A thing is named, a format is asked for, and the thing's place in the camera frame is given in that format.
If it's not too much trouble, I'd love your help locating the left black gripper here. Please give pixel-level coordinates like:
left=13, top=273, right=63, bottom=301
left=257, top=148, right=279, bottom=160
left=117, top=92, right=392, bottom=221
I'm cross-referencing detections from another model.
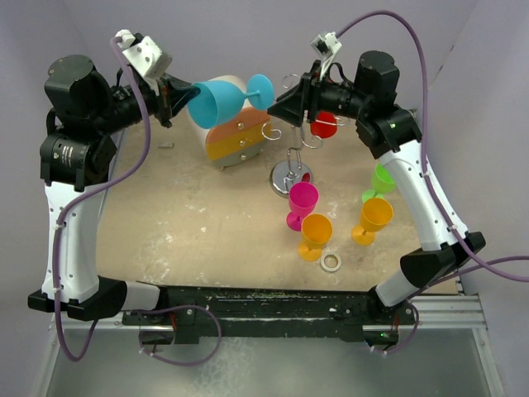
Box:
left=91, top=69, right=199, bottom=136

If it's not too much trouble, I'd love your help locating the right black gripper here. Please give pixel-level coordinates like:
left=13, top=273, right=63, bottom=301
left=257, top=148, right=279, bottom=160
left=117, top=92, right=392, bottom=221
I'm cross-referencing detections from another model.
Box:
left=269, top=59, right=371, bottom=126

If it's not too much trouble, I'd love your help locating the blue plastic wine glass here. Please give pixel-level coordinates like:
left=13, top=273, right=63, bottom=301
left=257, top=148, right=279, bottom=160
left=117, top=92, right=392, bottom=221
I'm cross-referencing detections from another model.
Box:
left=187, top=74, right=274, bottom=129

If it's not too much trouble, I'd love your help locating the red plastic wine glass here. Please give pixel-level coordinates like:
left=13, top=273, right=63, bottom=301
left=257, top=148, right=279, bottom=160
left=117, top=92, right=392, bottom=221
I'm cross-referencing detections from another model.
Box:
left=310, top=111, right=338, bottom=139

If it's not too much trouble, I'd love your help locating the chrome wine glass rack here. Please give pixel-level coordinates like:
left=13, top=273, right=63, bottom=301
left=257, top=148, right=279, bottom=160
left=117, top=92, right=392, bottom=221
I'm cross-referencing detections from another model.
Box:
left=260, top=73, right=350, bottom=197

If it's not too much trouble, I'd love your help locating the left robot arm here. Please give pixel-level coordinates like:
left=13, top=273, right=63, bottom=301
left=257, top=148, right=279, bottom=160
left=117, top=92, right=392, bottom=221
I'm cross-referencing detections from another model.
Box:
left=27, top=55, right=199, bottom=324

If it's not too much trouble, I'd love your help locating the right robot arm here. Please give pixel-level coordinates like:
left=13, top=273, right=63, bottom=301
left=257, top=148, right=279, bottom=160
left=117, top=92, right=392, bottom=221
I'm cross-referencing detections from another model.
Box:
left=268, top=50, right=485, bottom=323

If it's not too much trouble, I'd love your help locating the pink plastic wine glass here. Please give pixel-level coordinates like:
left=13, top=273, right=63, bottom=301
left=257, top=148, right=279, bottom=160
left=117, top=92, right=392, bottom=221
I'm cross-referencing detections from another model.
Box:
left=286, top=182, right=319, bottom=232

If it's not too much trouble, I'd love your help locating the green plastic wine glass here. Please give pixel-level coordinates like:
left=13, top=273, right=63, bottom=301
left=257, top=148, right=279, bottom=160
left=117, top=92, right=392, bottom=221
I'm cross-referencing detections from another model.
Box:
left=361, top=163, right=396, bottom=203

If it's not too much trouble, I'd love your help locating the orange wine glass front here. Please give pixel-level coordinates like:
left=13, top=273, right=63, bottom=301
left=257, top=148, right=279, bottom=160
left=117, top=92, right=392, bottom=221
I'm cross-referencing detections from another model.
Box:
left=298, top=213, right=333, bottom=262

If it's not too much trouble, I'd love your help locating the orange wine glass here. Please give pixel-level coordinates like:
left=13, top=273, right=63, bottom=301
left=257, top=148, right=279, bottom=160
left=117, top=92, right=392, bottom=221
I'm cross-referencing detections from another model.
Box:
left=298, top=213, right=333, bottom=262
left=351, top=197, right=393, bottom=246

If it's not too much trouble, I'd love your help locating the orange wine glass right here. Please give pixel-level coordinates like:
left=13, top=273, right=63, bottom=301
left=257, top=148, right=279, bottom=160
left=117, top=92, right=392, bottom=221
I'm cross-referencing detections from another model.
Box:
left=351, top=197, right=393, bottom=246

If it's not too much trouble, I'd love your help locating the round white drawer cabinet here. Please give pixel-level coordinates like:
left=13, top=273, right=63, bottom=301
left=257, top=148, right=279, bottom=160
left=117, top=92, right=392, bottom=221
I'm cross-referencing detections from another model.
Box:
left=187, top=75, right=270, bottom=169

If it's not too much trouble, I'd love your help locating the white tape roll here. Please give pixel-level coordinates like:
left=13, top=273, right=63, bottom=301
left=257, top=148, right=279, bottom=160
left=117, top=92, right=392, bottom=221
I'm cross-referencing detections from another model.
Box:
left=320, top=252, right=342, bottom=273

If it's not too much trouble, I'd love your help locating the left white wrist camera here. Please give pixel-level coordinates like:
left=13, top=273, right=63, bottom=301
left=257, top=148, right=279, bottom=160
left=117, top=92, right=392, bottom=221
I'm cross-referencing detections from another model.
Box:
left=115, top=29, right=172, bottom=96

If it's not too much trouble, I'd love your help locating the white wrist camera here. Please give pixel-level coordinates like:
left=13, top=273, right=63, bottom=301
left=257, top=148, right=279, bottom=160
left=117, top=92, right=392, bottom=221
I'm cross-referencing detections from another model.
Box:
left=115, top=29, right=172, bottom=96
left=311, top=31, right=342, bottom=81

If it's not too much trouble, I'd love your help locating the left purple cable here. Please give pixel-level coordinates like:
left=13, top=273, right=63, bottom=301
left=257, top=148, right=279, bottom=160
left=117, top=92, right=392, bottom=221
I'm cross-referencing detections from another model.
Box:
left=52, top=36, right=150, bottom=362

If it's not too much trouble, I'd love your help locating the purple cable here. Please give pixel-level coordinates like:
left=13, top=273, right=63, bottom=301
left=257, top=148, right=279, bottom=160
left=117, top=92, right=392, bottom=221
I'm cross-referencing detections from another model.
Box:
left=52, top=36, right=150, bottom=362
left=336, top=9, right=529, bottom=356

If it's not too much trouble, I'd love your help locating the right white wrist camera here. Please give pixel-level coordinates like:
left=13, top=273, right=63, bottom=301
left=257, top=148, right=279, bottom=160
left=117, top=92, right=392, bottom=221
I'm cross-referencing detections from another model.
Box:
left=311, top=31, right=342, bottom=81

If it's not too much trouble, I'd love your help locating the black base frame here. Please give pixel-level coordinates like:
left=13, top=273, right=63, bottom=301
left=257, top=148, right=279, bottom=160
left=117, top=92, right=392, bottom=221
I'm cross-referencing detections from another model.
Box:
left=123, top=286, right=417, bottom=345

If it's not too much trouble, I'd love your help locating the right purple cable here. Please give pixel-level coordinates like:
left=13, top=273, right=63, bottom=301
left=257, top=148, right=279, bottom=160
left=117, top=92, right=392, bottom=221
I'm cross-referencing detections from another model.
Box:
left=336, top=9, right=529, bottom=356

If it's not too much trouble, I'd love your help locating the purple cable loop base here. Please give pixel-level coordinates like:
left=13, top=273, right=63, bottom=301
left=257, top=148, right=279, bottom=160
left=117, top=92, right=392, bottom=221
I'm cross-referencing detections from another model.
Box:
left=139, top=304, right=226, bottom=367

